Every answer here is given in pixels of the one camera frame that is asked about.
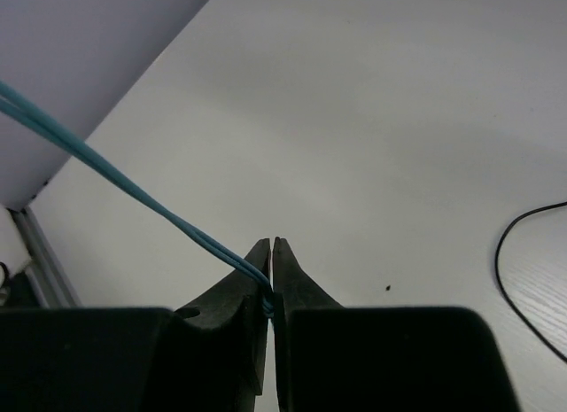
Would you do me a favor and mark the aluminium rail frame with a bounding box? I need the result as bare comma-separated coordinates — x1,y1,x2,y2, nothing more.
10,206,82,308

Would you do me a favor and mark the light blue headphone cable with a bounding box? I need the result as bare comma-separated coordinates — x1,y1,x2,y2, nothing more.
0,80,275,329

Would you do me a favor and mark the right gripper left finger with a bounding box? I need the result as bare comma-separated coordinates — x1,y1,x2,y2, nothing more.
0,237,272,412

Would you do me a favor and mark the thin black audio cable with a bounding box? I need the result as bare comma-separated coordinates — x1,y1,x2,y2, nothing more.
494,200,567,364

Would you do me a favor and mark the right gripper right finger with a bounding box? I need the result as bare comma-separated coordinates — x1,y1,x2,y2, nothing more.
272,238,520,411

